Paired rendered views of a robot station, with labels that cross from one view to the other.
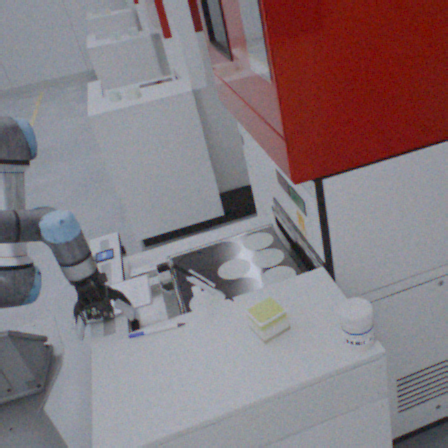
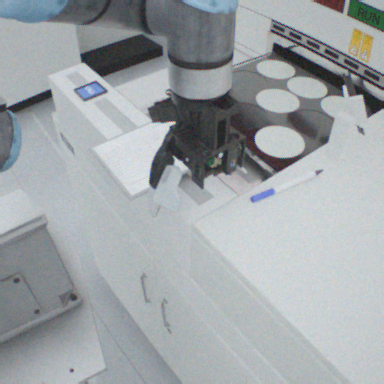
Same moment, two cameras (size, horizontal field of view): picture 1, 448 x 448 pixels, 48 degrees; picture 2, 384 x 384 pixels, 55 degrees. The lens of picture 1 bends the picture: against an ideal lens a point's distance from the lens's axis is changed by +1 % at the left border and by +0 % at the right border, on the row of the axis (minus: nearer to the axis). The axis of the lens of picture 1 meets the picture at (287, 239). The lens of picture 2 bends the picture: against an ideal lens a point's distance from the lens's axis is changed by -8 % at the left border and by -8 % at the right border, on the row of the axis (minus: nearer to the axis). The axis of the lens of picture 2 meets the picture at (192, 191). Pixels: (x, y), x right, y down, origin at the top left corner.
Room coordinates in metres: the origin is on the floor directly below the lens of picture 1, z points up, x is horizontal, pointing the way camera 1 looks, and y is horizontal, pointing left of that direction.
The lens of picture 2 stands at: (0.60, 0.66, 1.39)
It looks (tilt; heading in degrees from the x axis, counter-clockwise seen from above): 46 degrees down; 337
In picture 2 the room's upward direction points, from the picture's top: straight up
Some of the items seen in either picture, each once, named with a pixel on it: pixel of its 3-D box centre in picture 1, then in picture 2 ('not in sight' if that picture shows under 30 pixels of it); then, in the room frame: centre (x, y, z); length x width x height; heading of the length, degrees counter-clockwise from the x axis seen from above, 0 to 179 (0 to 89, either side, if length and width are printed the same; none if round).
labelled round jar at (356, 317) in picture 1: (357, 324); not in sight; (0.78, -0.12, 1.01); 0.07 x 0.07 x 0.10
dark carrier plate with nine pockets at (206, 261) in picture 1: (234, 269); (277, 101); (1.23, 0.17, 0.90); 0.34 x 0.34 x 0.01; 14
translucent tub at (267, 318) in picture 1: (268, 320); not in sight; (0.86, 0.08, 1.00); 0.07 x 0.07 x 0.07; 29
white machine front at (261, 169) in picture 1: (277, 188); (286, 9); (1.47, 0.00, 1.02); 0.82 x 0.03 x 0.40; 14
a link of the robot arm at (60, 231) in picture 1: (64, 237); (198, 8); (0.98, 0.49, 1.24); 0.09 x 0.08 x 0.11; 38
